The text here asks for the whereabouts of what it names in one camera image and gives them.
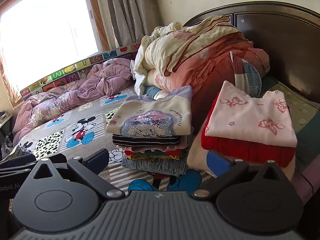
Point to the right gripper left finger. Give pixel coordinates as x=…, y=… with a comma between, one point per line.
x=58, y=177

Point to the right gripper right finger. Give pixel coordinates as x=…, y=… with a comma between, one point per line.
x=225, y=172

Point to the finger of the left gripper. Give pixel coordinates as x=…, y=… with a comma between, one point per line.
x=19, y=168

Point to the cream and lilac sweatshirt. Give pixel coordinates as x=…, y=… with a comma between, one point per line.
x=143, y=116

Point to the colourful folded clothes stack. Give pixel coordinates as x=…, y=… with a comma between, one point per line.
x=155, y=155

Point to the Mickey Mouse bed blanket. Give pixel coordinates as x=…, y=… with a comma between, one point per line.
x=82, y=132

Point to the dark desk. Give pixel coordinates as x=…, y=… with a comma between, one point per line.
x=6, y=126

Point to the red folded garment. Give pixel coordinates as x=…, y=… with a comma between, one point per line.
x=250, y=151

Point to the pink butterfly folded shirt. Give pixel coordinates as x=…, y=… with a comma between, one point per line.
x=238, y=116

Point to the pink crumpled duvet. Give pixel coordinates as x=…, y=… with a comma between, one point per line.
x=106, y=79

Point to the colourful alphabet foam mat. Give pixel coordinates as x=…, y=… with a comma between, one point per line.
x=78, y=70

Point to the cream and pink quilts pile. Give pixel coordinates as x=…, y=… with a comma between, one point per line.
x=202, y=56

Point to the dark wooden headboard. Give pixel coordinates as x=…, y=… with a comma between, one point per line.
x=288, y=33

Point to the grey curtain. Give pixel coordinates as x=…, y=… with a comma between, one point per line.
x=133, y=19

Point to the window with wooden frame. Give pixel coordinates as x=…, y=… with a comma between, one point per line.
x=39, y=37

